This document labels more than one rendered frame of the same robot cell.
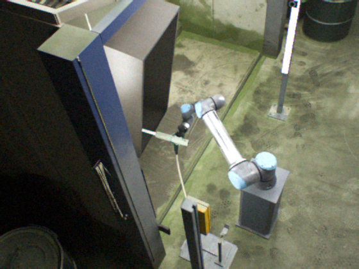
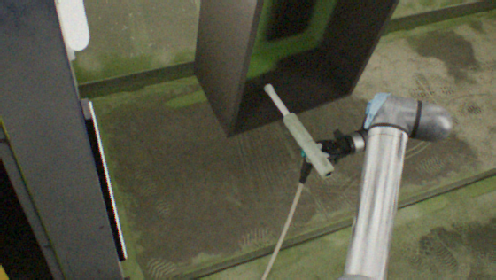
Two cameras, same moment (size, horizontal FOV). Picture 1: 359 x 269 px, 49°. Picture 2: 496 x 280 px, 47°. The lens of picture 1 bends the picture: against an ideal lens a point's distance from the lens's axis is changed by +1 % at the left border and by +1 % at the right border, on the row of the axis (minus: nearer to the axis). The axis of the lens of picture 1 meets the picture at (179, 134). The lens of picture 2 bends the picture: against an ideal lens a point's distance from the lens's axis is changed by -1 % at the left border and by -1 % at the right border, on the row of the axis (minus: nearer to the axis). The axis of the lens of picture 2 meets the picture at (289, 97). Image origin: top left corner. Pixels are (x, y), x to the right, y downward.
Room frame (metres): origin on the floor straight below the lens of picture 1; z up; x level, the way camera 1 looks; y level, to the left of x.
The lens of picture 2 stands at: (0.82, -0.46, 2.22)
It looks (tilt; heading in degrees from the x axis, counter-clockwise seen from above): 46 degrees down; 26
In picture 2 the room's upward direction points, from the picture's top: 8 degrees clockwise
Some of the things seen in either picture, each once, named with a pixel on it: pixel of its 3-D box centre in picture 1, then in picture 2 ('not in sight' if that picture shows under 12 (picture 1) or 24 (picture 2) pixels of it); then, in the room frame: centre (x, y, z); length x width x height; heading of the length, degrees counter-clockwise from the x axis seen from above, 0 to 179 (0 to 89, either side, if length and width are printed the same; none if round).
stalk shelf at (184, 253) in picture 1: (208, 251); not in sight; (0.98, -0.07, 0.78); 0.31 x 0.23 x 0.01; 55
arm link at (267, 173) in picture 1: (264, 166); not in sight; (1.53, -0.57, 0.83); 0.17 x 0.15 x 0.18; 110
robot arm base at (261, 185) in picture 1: (263, 175); not in sight; (1.53, -0.58, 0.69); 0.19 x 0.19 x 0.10
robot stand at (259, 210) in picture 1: (260, 200); not in sight; (1.53, -0.58, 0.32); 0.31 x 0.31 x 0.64; 55
